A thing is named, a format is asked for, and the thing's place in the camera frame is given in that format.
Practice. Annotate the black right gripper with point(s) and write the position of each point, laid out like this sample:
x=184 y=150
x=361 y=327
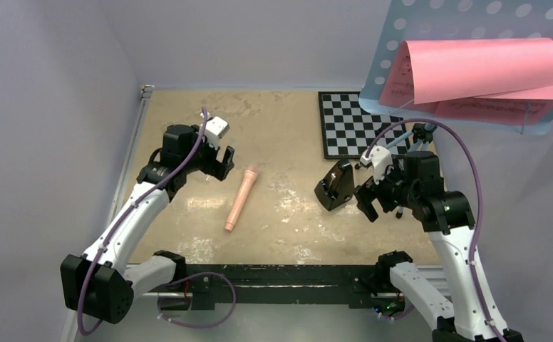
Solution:
x=364 y=194

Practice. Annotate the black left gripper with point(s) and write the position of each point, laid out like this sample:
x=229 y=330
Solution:
x=214 y=168

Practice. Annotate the black metronome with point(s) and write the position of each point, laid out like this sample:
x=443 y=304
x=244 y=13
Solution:
x=337 y=186

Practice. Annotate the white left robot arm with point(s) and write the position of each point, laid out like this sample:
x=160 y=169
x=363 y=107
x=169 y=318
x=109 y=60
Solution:
x=99 y=282

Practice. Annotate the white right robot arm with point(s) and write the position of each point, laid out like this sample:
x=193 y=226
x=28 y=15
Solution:
x=413 y=181

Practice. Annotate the black white chessboard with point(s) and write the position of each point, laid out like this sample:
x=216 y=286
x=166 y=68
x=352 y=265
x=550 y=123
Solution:
x=346 y=128

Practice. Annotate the pink sheet music front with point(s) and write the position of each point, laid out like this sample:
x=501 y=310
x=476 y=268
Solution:
x=434 y=71

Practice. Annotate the pink sheet music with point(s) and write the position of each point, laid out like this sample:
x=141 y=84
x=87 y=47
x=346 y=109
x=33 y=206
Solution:
x=434 y=71
x=521 y=107

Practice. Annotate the light blue music stand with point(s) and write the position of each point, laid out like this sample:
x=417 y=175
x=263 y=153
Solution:
x=515 y=159

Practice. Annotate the pink sheet music back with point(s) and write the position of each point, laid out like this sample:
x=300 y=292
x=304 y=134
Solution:
x=521 y=107

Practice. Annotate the pink recorder flute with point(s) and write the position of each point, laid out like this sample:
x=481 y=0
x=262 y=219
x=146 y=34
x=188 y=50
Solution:
x=249 y=177

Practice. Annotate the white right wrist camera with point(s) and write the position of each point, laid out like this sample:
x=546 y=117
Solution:
x=379 y=158

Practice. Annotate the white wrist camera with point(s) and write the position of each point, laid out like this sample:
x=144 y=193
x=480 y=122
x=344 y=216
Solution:
x=215 y=129
x=379 y=158

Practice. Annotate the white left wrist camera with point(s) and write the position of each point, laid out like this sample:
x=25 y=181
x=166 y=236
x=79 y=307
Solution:
x=215 y=129

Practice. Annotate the aluminium frame rail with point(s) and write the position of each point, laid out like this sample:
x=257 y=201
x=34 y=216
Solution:
x=70 y=329

